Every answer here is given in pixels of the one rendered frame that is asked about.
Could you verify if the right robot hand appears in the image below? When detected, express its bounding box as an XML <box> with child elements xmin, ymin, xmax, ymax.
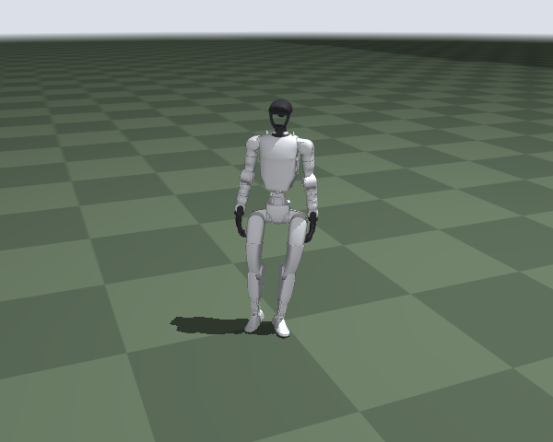
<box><xmin>234</xmin><ymin>205</ymin><xmax>246</xmax><ymax>238</ymax></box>

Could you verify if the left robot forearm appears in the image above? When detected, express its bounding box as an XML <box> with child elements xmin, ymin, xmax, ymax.
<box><xmin>305</xmin><ymin>176</ymin><xmax>318</xmax><ymax>218</ymax></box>

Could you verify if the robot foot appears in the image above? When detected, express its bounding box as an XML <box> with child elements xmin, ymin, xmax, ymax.
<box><xmin>244</xmin><ymin>310</ymin><xmax>265</xmax><ymax>332</ymax></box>
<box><xmin>272</xmin><ymin>315</ymin><xmax>289</xmax><ymax>337</ymax></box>

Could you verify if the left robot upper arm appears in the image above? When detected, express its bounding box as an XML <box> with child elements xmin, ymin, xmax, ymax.
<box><xmin>297</xmin><ymin>138</ymin><xmax>316</xmax><ymax>188</ymax></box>

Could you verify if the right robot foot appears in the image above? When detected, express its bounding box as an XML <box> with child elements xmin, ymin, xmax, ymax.
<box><xmin>244</xmin><ymin>310</ymin><xmax>265</xmax><ymax>332</ymax></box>

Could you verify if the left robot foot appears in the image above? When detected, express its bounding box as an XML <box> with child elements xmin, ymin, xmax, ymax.
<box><xmin>272</xmin><ymin>315</ymin><xmax>289</xmax><ymax>337</ymax></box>

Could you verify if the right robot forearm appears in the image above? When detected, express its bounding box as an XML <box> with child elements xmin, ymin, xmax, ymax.
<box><xmin>234</xmin><ymin>172</ymin><xmax>252</xmax><ymax>212</ymax></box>

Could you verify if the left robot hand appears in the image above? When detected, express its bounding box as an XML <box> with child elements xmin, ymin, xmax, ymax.
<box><xmin>304</xmin><ymin>212</ymin><xmax>318</xmax><ymax>243</ymax></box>

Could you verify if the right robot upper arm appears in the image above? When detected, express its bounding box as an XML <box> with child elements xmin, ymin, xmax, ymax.
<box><xmin>241</xmin><ymin>135</ymin><xmax>262</xmax><ymax>183</ymax></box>

